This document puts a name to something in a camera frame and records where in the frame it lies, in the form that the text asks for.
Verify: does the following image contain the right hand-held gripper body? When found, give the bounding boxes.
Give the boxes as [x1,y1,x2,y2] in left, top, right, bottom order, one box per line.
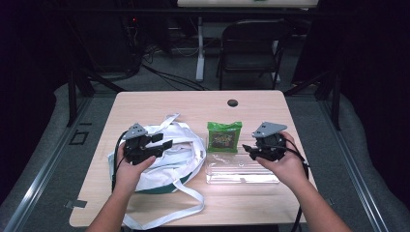
[251,121,289,162]

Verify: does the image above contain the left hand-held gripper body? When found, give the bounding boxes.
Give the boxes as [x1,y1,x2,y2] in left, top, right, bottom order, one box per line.
[122,122,156,165]

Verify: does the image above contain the clear plastic tray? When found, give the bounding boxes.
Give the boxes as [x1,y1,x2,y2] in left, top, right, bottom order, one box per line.
[205,134,281,186]

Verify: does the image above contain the white tote bag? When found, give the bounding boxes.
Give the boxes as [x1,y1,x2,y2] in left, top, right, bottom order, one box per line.
[107,112,208,231]

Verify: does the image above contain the green snack packet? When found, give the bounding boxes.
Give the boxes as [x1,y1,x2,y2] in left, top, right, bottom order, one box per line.
[206,121,243,154]

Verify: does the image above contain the person's right hand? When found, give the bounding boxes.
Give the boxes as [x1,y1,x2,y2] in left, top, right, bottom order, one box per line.
[255,130,310,191]

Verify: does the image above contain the person's left hand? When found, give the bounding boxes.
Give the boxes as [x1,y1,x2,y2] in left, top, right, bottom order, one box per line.
[113,143,158,198]

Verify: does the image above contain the black metal stand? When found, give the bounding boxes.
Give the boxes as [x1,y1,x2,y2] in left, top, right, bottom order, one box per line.
[65,68,127,128]
[282,68,343,131]

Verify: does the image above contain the white desk leg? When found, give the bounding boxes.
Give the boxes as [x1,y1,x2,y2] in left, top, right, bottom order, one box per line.
[195,16,206,82]

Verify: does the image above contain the black folding chair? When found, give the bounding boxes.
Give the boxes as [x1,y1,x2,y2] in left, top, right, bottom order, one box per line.
[216,18,293,92]

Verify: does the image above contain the dark equipment with red light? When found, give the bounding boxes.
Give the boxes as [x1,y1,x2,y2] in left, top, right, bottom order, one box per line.
[73,13,143,73]

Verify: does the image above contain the light background desk top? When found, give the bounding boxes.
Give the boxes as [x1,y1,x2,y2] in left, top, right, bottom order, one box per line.
[176,0,320,9]

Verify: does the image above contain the left hand-held gripper cable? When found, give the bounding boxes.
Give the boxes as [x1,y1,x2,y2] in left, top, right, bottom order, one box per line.
[110,130,129,193]

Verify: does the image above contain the hand-held gripper cable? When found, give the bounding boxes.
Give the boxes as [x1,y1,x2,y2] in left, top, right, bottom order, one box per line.
[110,130,129,193]
[282,137,311,232]

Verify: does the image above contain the black floor cables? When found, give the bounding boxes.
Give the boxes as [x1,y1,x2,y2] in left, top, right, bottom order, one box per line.
[140,62,211,92]

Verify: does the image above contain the right hand-held gripper cable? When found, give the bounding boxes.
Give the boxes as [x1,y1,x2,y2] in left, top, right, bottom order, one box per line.
[282,137,311,232]

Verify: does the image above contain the aluminium floor rail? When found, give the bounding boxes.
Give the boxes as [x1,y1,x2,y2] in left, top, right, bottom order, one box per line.
[316,96,392,232]
[0,96,95,232]

